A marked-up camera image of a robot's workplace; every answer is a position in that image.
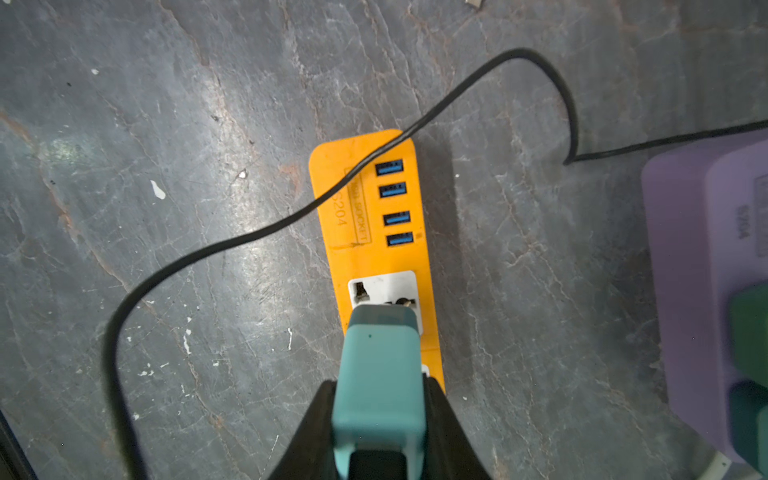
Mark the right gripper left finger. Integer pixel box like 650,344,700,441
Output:
268,380,338,480

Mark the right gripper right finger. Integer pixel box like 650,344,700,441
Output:
422,375,491,480

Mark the orange power strip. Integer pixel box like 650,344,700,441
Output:
318,140,445,384

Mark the teal charger plug small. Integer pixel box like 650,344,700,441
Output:
729,381,767,477

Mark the purple power strip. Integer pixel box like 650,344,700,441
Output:
641,130,767,462

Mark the black usb cable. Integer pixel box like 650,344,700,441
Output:
101,47,768,480

